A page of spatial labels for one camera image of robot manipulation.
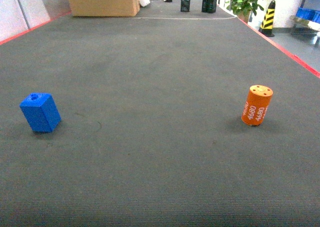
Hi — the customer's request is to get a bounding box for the black crate right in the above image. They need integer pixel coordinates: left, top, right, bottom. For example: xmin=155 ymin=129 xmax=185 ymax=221
xmin=201 ymin=0 xmax=217 ymax=14

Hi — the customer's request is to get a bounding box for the large cardboard box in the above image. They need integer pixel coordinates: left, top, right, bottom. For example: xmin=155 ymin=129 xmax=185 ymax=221
xmin=68 ymin=0 xmax=140 ymax=17

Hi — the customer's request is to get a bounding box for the blue rectangular plastic block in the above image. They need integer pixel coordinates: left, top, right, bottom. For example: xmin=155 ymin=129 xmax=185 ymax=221
xmin=19 ymin=92 xmax=61 ymax=133

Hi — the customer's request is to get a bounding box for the orange cylindrical cap 4680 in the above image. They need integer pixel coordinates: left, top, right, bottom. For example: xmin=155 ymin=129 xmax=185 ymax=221
xmin=241 ymin=84 xmax=273 ymax=126

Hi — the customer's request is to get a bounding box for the stainless steel shelf rack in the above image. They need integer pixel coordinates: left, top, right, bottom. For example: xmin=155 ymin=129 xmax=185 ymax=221
xmin=290 ymin=0 xmax=320 ymax=47

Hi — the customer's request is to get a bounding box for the yellow black traffic cone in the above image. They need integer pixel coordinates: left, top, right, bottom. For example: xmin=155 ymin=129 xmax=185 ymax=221
xmin=258 ymin=0 xmax=276 ymax=37

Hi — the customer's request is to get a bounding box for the red conveyor frame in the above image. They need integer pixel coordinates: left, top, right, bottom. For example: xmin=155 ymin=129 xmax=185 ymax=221
xmin=0 ymin=11 xmax=320 ymax=78

